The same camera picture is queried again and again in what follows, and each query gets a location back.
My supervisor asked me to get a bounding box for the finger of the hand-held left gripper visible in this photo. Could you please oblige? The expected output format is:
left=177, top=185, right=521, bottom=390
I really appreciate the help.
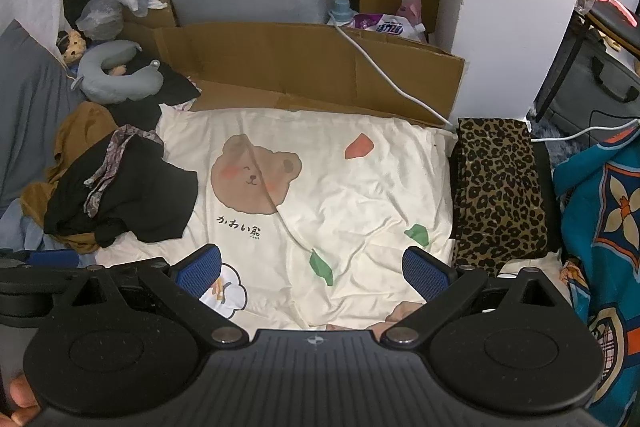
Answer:
left=25, top=249, right=83, bottom=267

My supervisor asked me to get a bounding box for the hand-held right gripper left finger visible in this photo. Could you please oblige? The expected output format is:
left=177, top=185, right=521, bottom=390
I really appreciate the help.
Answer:
left=66, top=244, right=249, bottom=350

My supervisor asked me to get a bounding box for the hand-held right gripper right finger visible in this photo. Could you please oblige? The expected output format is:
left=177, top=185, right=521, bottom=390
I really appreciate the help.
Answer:
left=380, top=247, right=571, bottom=350

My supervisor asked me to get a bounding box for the black shorts teddy print trim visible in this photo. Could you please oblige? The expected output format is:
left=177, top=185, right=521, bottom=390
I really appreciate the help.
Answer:
left=44, top=124, right=198, bottom=248

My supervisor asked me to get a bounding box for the person's left hand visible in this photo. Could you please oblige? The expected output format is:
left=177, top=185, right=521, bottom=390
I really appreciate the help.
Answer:
left=6, top=373, right=43, bottom=427

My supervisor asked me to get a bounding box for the blue grey cloth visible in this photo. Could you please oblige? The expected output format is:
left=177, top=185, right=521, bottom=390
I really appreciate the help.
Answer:
left=0, top=199, right=66, bottom=258

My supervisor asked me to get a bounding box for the leopard print cloth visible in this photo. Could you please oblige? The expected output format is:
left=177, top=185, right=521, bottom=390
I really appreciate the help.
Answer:
left=450, top=118, right=551, bottom=275

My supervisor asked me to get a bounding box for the cream bear print blanket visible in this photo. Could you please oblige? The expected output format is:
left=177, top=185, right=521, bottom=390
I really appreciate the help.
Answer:
left=95, top=104, right=566, bottom=343

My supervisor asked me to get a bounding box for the brown garment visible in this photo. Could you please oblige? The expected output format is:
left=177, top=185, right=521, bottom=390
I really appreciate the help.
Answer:
left=20, top=102, right=121, bottom=255

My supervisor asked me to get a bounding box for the black folded cloth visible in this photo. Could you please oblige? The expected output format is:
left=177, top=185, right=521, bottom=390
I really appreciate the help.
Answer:
left=527, top=142, right=563, bottom=253

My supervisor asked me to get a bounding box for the grey bedding cloth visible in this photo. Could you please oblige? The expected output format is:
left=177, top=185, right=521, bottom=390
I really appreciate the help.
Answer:
left=0, top=19, right=83, bottom=212

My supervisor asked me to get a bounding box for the teal patterned blanket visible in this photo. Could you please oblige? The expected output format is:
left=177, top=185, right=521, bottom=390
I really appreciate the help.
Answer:
left=552, top=139, right=640, bottom=427

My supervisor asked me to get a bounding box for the grey shaggy rug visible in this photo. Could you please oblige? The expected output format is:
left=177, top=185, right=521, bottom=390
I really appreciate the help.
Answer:
left=530, top=107, right=596, bottom=168

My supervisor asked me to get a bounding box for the grey neck pillow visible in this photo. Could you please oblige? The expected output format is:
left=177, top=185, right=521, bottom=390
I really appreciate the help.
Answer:
left=70, top=39, right=163, bottom=102

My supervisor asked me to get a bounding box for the small plush toy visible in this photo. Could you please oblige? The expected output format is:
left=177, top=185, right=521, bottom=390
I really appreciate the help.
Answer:
left=56, top=29, right=86, bottom=65

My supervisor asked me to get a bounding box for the flat cardboard sheet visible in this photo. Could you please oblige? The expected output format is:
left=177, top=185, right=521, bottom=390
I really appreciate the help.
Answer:
left=120, top=22, right=466, bottom=128

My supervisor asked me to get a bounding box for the purple white detergent bag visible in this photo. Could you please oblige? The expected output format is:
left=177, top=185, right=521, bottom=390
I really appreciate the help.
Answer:
left=350, top=12, right=428, bottom=42

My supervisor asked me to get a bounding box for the pale blue bottle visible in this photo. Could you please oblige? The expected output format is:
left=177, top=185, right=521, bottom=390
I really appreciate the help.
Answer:
left=327, top=0, right=356, bottom=28

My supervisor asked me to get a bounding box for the white cable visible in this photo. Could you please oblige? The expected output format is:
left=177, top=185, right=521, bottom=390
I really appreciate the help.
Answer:
left=327, top=0, right=640, bottom=142

